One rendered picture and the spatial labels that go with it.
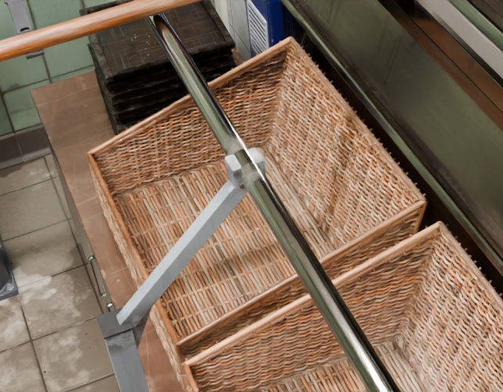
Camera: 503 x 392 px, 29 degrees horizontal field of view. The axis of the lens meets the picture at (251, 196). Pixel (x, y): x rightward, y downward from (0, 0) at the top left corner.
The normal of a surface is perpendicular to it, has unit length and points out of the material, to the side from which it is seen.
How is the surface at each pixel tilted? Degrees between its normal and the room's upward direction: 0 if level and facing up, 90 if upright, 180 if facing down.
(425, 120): 70
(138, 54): 0
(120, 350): 90
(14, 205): 0
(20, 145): 90
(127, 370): 90
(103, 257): 0
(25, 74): 90
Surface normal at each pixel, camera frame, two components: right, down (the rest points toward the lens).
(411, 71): -0.90, 0.06
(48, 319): -0.09, -0.72
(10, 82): 0.37, 0.62
